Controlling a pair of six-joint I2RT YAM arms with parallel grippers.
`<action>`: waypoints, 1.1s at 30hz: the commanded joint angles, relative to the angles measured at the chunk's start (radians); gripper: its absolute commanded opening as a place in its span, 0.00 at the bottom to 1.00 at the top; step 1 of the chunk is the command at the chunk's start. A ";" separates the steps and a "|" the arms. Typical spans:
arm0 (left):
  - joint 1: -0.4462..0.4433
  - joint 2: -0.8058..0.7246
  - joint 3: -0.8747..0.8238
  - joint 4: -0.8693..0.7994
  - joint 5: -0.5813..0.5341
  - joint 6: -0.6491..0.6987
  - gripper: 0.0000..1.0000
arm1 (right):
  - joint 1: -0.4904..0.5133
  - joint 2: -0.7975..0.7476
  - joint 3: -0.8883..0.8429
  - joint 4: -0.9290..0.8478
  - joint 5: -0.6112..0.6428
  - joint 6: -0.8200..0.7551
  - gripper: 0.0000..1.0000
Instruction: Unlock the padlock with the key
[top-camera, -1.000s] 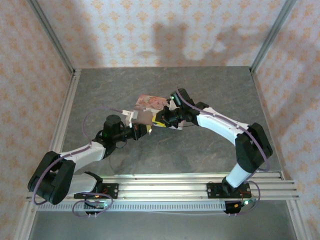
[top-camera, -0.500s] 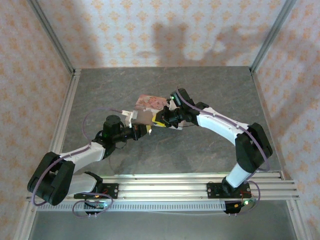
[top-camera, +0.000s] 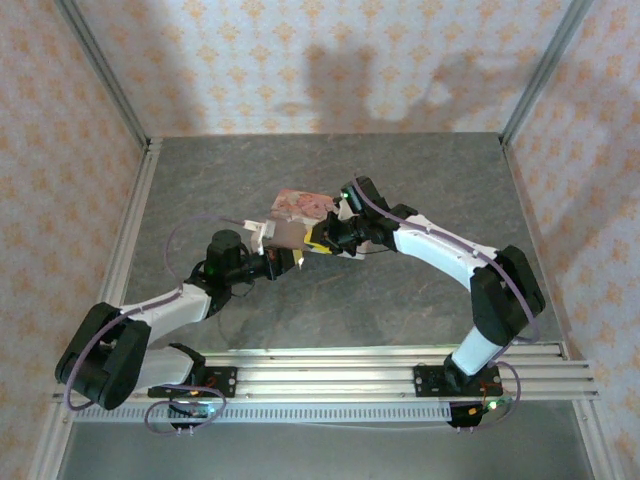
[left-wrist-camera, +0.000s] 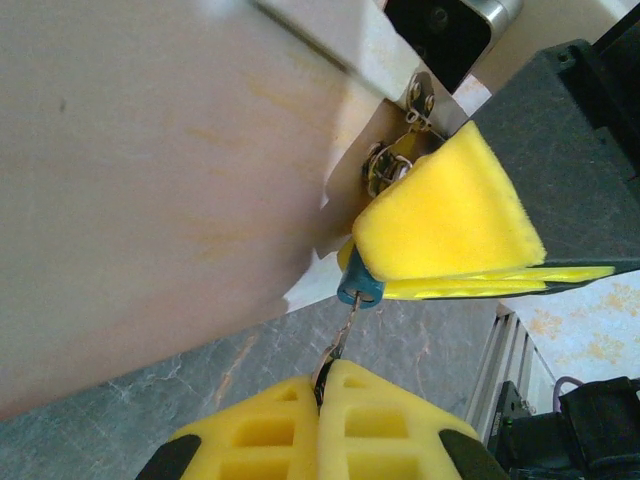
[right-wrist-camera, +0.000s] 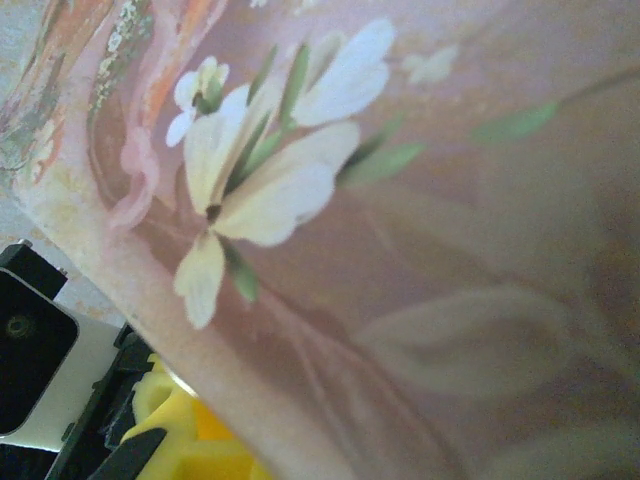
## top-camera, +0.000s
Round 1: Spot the pink floral decorated box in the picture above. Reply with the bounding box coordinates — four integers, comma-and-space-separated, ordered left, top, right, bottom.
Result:
268, 188, 337, 252

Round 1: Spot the aluminium mounting beam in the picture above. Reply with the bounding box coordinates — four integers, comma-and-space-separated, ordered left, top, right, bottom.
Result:
52, 352, 601, 401

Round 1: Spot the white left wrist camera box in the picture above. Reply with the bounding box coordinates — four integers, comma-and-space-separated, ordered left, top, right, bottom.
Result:
243, 218, 279, 254

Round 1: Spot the aluminium table side rail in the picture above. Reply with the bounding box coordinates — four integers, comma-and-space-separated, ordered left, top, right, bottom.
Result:
499, 142, 571, 359
102, 138, 164, 306

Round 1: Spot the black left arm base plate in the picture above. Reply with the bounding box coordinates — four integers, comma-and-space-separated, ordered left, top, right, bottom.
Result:
192, 366, 238, 400

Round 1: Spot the slotted grey cable duct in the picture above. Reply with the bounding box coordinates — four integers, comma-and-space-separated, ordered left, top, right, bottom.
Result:
72, 403, 454, 424

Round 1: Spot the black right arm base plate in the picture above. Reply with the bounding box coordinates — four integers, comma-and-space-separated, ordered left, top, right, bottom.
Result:
413, 363, 504, 400

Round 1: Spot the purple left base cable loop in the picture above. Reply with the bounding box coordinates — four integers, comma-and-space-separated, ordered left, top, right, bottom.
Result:
144, 384, 226, 436

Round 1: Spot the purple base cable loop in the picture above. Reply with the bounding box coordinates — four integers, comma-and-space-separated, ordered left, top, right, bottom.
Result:
487, 359, 525, 434
144, 384, 226, 436

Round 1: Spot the aluminium frame post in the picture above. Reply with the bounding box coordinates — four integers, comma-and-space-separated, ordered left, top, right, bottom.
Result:
499, 0, 594, 146
54, 0, 151, 146

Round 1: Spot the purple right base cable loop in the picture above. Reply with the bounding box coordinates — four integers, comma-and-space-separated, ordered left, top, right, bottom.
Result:
487, 359, 525, 434

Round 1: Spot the aluminium frame leg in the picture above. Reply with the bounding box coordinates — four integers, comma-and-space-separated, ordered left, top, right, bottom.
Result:
572, 399, 626, 480
29, 399, 76, 480

